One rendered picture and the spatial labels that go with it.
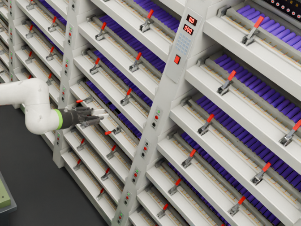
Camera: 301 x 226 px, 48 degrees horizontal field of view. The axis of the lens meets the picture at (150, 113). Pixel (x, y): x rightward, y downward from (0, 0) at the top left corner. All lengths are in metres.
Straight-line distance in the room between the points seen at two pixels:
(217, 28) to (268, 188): 0.57
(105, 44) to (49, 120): 0.46
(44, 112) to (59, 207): 1.03
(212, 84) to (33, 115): 0.72
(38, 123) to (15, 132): 1.33
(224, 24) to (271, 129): 0.37
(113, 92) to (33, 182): 1.04
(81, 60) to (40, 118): 0.53
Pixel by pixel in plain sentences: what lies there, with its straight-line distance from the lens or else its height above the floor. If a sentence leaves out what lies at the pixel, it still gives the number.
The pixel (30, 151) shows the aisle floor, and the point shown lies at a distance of 2.63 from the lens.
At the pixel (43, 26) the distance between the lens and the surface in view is 2.13.
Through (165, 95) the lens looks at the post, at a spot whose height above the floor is 1.19.
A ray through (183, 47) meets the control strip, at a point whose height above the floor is 1.43.
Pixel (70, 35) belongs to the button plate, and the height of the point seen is 1.07.
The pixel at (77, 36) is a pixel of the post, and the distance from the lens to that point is 1.82.
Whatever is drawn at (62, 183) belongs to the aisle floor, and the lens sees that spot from 2.46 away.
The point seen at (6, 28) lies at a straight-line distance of 2.81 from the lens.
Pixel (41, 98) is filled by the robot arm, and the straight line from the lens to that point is 1.45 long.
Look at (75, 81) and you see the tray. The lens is 2.00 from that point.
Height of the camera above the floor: 1.99
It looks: 39 degrees down
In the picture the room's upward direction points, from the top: 19 degrees clockwise
